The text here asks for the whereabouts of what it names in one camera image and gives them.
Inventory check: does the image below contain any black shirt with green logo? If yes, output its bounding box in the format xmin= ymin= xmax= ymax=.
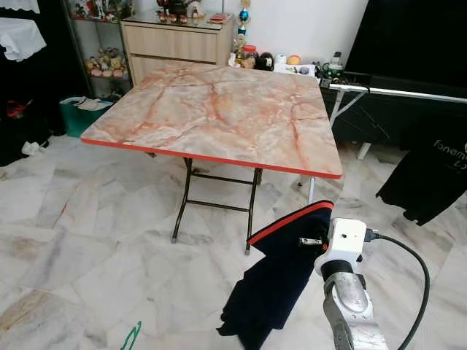
xmin=376 ymin=117 xmax=467 ymax=227

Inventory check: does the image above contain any green plastic hanger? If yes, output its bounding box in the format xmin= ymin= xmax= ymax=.
xmin=119 ymin=321 xmax=142 ymax=350

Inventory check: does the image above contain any low black TV cabinet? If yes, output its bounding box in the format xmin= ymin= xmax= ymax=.
xmin=317 ymin=69 xmax=467 ymax=158

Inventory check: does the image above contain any glass display cabinet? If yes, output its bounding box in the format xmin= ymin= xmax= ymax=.
xmin=62 ymin=0 xmax=136 ymax=99

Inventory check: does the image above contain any navy shirt with red trim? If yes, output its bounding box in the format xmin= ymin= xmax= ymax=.
xmin=217 ymin=200 xmax=335 ymax=350

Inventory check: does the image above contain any white cloth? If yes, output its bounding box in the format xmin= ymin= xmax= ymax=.
xmin=0 ymin=17 xmax=47 ymax=63

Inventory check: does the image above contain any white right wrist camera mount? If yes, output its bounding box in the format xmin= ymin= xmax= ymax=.
xmin=315 ymin=218 xmax=368 ymax=276

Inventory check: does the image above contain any silver metal clothes rack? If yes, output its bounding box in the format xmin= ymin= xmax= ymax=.
xmin=306 ymin=82 xmax=467 ymax=205

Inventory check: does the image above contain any large black television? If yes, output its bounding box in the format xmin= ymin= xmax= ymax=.
xmin=344 ymin=0 xmax=467 ymax=92

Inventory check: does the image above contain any jar with red lid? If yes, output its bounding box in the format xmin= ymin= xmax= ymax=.
xmin=239 ymin=44 xmax=260 ymax=70

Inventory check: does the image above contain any teal plastic bin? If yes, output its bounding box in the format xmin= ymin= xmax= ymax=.
xmin=60 ymin=96 xmax=114 ymax=139

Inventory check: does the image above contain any light wooden sideboard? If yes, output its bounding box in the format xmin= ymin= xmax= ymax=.
xmin=120 ymin=13 xmax=236 ymax=85

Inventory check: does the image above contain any blue and gold trophy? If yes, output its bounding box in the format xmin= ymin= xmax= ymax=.
xmin=237 ymin=0 xmax=252 ymax=37

